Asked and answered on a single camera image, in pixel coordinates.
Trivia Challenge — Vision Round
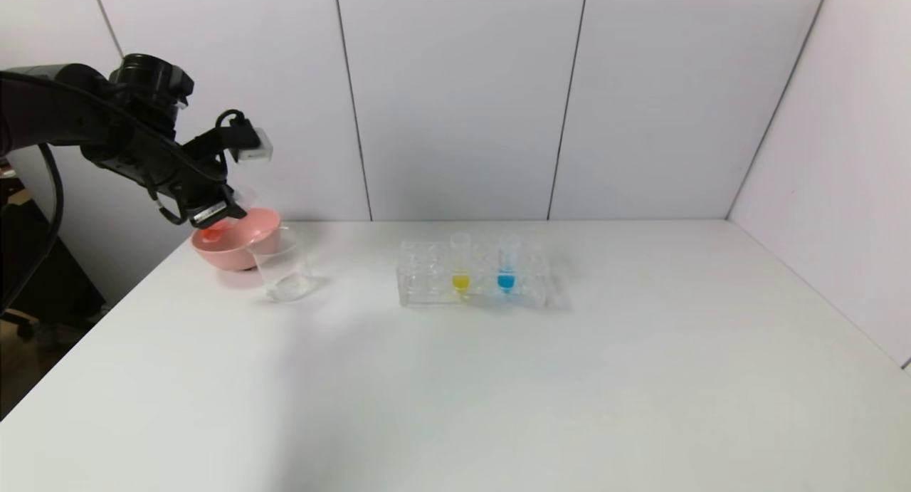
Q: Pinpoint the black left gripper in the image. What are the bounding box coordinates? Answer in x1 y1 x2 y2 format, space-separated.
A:
180 166 248 229

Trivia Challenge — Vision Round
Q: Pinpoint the blue pigment test tube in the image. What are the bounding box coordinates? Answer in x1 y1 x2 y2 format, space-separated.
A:
497 234 520 297

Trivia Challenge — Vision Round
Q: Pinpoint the clear acrylic test tube rack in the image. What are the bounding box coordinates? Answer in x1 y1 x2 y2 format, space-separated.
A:
397 237 552 309

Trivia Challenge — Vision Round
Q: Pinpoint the yellow pigment test tube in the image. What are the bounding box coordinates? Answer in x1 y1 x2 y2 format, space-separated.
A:
450 232 473 298

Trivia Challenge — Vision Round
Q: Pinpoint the pink plastic bowl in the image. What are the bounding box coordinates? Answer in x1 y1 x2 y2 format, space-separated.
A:
191 207 282 272

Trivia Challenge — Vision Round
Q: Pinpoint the clear glass beaker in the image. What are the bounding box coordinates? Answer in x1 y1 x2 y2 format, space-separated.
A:
246 225 317 302

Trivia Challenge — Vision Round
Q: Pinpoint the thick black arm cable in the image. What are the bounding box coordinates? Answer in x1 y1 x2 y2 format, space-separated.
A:
0 143 65 315

